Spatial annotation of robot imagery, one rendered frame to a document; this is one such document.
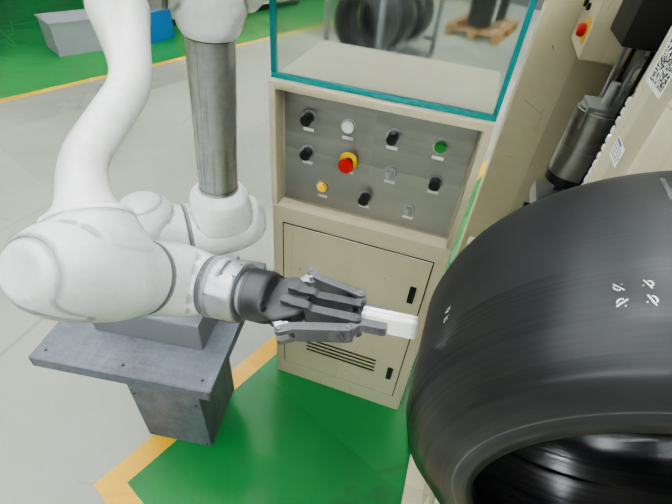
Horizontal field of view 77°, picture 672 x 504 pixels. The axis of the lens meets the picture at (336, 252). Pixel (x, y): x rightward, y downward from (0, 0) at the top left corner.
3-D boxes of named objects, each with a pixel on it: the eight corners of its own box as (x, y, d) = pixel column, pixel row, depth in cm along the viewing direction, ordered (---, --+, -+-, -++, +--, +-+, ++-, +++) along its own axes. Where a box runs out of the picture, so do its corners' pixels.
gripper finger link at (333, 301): (289, 308, 60) (292, 301, 61) (366, 323, 57) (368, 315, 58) (285, 288, 57) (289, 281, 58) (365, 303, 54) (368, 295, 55)
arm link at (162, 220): (118, 254, 121) (99, 186, 107) (184, 243, 128) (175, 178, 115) (122, 291, 110) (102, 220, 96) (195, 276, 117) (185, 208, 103)
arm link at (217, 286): (222, 242, 62) (258, 248, 60) (235, 287, 68) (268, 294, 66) (186, 284, 55) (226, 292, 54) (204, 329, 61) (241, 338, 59)
